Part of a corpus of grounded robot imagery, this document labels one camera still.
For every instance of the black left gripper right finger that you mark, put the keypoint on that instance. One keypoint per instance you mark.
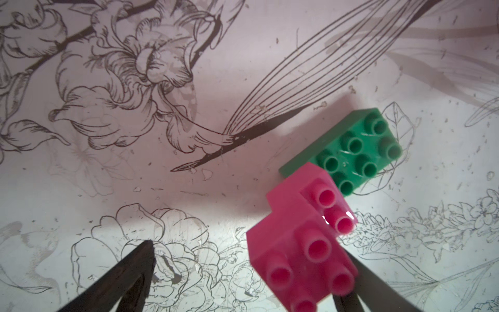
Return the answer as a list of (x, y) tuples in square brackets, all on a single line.
[(373, 291)]

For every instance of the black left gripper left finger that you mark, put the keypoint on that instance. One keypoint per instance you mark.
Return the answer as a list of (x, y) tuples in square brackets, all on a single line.
[(126, 286)]

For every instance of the pink lego brick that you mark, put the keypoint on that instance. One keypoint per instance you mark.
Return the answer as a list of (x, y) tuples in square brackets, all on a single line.
[(299, 259), (314, 186)]

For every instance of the green lego brick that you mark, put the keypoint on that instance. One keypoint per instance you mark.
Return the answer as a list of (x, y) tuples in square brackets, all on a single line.
[(351, 152)]

